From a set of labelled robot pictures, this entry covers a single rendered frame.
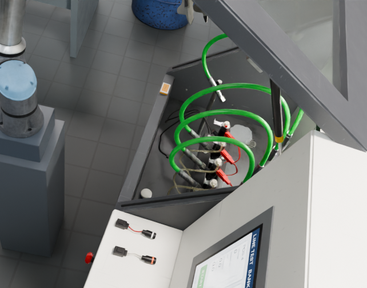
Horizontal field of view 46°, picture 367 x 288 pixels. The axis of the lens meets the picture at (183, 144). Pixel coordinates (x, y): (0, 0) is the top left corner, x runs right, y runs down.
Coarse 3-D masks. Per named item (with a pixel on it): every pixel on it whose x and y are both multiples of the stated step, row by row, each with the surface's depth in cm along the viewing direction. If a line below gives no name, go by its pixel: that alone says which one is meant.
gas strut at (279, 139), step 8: (272, 88) 82; (272, 96) 84; (280, 96) 84; (272, 104) 86; (280, 104) 86; (280, 112) 87; (280, 120) 89; (280, 128) 91; (280, 136) 93; (280, 144) 95; (280, 152) 98
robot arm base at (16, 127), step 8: (0, 112) 142; (32, 112) 141; (40, 112) 147; (0, 120) 144; (8, 120) 140; (16, 120) 140; (24, 120) 141; (32, 120) 143; (40, 120) 147; (0, 128) 145; (8, 128) 142; (16, 128) 142; (24, 128) 143; (32, 128) 146; (40, 128) 148; (16, 136) 144; (24, 136) 145
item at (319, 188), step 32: (288, 160) 88; (320, 160) 81; (352, 160) 83; (256, 192) 95; (288, 192) 82; (320, 192) 76; (352, 192) 78; (192, 224) 124; (224, 224) 103; (288, 224) 77; (320, 224) 72; (352, 224) 74; (192, 256) 113; (288, 256) 73; (320, 256) 68; (352, 256) 70
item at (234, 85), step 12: (228, 84) 118; (240, 84) 116; (252, 84) 116; (192, 96) 124; (288, 108) 119; (180, 120) 132; (288, 120) 122; (192, 132) 135; (204, 144) 138; (276, 144) 131
